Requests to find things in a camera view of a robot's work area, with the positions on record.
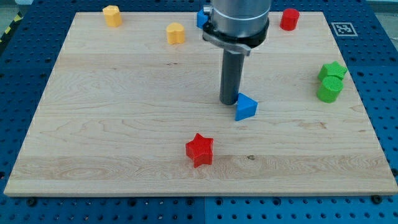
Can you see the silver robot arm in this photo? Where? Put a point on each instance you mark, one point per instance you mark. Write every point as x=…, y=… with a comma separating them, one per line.
x=236, y=25

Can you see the wooden board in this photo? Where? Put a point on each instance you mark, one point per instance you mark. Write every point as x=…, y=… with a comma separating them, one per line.
x=121, y=104

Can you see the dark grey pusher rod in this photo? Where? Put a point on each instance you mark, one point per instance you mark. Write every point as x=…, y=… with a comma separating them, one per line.
x=231, y=71

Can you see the yellow heart block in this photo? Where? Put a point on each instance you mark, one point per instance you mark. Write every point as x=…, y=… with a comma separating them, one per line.
x=175, y=33

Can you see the green star block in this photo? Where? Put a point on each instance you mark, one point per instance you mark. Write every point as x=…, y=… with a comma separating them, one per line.
x=333, y=69

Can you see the red cylinder block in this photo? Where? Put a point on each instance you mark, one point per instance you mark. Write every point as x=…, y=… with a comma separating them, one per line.
x=289, y=20

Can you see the red star block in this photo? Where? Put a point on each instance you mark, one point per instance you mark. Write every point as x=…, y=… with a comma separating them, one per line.
x=200, y=150

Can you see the white fiducial marker tag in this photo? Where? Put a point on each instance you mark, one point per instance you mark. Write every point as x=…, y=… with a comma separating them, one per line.
x=344, y=29

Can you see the yellow hexagon block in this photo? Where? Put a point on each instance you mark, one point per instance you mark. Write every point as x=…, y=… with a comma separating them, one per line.
x=112, y=16

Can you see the blue cube block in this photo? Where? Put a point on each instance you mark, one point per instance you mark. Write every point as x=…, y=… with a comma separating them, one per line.
x=202, y=18

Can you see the green cylinder block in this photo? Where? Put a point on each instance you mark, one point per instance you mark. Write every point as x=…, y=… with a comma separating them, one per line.
x=330, y=89

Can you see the blue triangle block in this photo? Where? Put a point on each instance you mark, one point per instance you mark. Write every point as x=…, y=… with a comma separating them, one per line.
x=246, y=107

